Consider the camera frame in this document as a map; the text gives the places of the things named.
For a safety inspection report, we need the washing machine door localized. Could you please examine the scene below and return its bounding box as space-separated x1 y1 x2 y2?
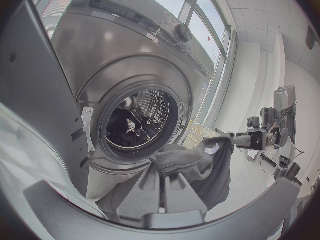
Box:
0 0 107 221

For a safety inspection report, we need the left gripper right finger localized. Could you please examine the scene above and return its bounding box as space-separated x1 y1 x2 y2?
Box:
164 173 208 214

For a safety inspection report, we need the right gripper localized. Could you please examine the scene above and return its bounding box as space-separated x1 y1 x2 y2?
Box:
234 130 267 151

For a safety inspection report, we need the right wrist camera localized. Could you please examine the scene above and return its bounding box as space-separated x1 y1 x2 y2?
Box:
246 116 262 134

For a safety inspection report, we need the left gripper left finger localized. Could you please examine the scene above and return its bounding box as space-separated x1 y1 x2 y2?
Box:
119 159 161 222

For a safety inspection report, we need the dark grey garment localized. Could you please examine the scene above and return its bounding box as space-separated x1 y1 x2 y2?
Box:
96 133 236 221

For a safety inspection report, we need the grey washing machine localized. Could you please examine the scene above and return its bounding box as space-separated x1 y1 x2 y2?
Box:
37 0 218 200

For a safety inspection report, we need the cream laundry basket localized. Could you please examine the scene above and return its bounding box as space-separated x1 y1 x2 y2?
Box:
182 124 216 150

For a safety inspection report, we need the heap of dark clothes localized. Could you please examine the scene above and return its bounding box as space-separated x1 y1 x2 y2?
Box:
106 109 151 147

